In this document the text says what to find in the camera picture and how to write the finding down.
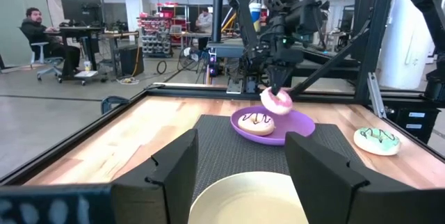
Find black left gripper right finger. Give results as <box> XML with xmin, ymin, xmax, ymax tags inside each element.
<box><xmin>284</xmin><ymin>131</ymin><xmax>369</xmax><ymax>224</ymax></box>

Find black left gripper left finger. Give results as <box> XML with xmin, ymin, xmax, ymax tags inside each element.
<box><xmin>111</xmin><ymin>129</ymin><xmax>200</xmax><ymax>224</ymax></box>

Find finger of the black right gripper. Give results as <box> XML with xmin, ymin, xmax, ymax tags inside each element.
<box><xmin>269</xmin><ymin>67</ymin><xmax>283</xmax><ymax>96</ymax></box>
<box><xmin>280</xmin><ymin>66</ymin><xmax>296</xmax><ymax>88</ymax></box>

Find pink frosted donut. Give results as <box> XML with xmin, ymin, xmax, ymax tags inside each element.
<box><xmin>259</xmin><ymin>86</ymin><xmax>293</xmax><ymax>116</ymax></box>

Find mint green donut chocolate drizzle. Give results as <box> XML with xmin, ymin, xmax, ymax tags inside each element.
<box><xmin>353</xmin><ymin>127</ymin><xmax>401</xmax><ymax>157</ymax></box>

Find blue white cylinder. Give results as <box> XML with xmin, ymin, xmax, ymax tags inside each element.
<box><xmin>249</xmin><ymin>3</ymin><xmax>262</xmax><ymax>33</ymax></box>

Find purple plate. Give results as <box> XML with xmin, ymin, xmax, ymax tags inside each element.
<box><xmin>229</xmin><ymin>104</ymin><xmax>316</xmax><ymax>147</ymax></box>

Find cream donut chocolate drizzle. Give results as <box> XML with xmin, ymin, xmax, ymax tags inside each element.
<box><xmin>237</xmin><ymin>111</ymin><xmax>276</xmax><ymax>136</ymax></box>

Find dark grey woven placemat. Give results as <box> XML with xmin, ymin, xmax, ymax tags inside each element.
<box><xmin>192</xmin><ymin>114</ymin><xmax>362</xmax><ymax>200</ymax></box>

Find cream beige plate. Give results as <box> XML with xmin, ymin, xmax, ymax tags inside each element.
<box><xmin>187</xmin><ymin>171</ymin><xmax>309</xmax><ymax>224</ymax></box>

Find standing person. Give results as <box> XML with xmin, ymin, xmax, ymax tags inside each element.
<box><xmin>194</xmin><ymin>7</ymin><xmax>213</xmax><ymax>51</ymax></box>

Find black floor fan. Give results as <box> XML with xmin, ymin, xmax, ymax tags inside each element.
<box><xmin>177</xmin><ymin>47</ymin><xmax>206</xmax><ymax>75</ymax></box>

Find black box white labels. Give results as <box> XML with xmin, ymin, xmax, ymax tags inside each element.
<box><xmin>396</xmin><ymin>107</ymin><xmax>441</xmax><ymax>145</ymax></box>

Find red parts shelving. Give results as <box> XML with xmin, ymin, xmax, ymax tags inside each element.
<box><xmin>138</xmin><ymin>3</ymin><xmax>191</xmax><ymax>58</ymax></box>

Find black equipment box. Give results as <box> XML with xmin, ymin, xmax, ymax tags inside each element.
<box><xmin>118</xmin><ymin>45</ymin><xmax>145</xmax><ymax>77</ymax></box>

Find wooden workbench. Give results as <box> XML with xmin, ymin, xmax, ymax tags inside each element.
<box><xmin>100</xmin><ymin>31</ymin><xmax>140</xmax><ymax>79</ymax></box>

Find black rolling desk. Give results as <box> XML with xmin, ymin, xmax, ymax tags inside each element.
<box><xmin>44</xmin><ymin>25</ymin><xmax>107</xmax><ymax>86</ymax></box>

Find white office chair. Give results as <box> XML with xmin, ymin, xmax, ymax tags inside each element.
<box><xmin>30</xmin><ymin>41</ymin><xmax>65</xmax><ymax>81</ymax></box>

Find black computer monitor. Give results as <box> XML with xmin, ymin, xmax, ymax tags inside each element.
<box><xmin>59</xmin><ymin>0</ymin><xmax>104</xmax><ymax>26</ymax></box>

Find seated person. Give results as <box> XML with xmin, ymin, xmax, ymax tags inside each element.
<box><xmin>19</xmin><ymin>7</ymin><xmax>81</xmax><ymax>75</ymax></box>

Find black diagonal frame strut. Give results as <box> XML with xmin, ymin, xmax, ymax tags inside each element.
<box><xmin>290</xmin><ymin>18</ymin><xmax>371</xmax><ymax>98</ymax></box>

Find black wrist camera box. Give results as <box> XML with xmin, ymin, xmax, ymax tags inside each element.
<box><xmin>297</xmin><ymin>0</ymin><xmax>330</xmax><ymax>37</ymax></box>

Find black vertical frame post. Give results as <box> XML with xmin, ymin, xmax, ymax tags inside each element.
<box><xmin>211</xmin><ymin>0</ymin><xmax>225</xmax><ymax>43</ymax></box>

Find silver metal bracket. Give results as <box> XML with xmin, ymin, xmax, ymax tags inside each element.
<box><xmin>366</xmin><ymin>72</ymin><xmax>387</xmax><ymax>119</ymax></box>

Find black wide frame post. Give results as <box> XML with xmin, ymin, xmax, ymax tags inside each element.
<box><xmin>354</xmin><ymin>0</ymin><xmax>398</xmax><ymax>105</ymax></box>

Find black blue clamp handle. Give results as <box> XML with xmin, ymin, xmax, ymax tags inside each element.
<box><xmin>100</xmin><ymin>95</ymin><xmax>130</xmax><ymax>115</ymax></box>

